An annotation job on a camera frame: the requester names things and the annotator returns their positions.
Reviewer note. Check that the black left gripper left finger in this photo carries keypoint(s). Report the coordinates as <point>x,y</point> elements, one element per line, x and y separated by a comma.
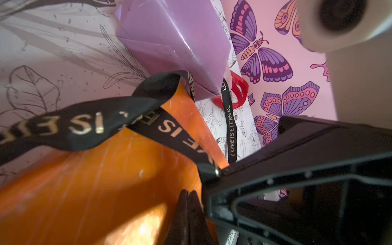
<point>179,229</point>

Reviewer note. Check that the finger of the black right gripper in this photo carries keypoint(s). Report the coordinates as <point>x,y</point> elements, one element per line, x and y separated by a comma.
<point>311,151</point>
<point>294,210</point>

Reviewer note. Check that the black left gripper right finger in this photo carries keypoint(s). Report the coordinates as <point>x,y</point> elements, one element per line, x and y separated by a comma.
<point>199,233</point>

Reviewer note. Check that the orange gift box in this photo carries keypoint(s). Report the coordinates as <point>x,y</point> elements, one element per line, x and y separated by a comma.
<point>121,192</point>

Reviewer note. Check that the red satin ribbon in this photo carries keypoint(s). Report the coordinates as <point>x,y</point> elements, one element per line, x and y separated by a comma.
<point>239,88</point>

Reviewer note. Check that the black printed ribbon bow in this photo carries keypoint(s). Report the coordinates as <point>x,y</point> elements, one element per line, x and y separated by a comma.
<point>86,125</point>

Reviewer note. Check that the lilac gift box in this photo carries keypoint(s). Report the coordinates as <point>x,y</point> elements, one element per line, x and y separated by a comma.
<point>166,36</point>

